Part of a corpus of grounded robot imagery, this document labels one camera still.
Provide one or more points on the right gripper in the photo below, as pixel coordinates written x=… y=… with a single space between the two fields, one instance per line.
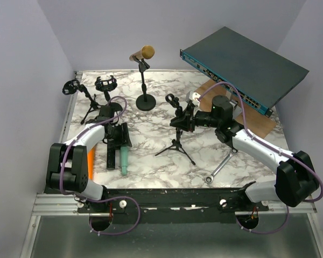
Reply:
x=186 y=121

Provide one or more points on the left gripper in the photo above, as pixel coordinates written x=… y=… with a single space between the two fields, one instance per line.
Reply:
x=124 y=138

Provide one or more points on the mint green microphone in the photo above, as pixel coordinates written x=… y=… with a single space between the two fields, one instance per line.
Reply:
x=124 y=160

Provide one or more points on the black silver-grille microphone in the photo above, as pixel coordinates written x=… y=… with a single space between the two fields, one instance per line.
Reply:
x=111 y=156

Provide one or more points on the black tall tripod stand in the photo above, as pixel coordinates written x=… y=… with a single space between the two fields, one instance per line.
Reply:
x=176 y=144

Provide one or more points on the orange microphone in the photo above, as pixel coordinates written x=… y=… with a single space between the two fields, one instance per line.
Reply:
x=90 y=161

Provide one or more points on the black round-base shock-mount stand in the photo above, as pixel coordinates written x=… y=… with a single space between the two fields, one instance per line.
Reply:
x=106 y=86

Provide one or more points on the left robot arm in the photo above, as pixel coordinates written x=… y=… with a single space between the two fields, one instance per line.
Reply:
x=67 y=168

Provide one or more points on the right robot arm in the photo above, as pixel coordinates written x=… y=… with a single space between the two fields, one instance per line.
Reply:
x=294 y=181

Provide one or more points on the black round-base clip stand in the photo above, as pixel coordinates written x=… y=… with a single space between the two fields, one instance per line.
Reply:
x=145 y=102

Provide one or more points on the gold microphone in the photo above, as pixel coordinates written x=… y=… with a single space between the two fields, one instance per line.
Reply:
x=146 y=52

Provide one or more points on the silver ratchet wrench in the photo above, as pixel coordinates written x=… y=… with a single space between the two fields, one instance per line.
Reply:
x=209 y=179

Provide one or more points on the wooden board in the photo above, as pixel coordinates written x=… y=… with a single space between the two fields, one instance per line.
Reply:
x=259 y=124

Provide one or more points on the metal switch bracket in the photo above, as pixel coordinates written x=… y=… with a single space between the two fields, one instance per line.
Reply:
x=236 y=108

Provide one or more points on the black front mounting rail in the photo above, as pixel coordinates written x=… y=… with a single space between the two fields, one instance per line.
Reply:
x=171 y=206

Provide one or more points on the teal network switch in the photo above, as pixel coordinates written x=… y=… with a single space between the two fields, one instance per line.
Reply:
x=260 y=76

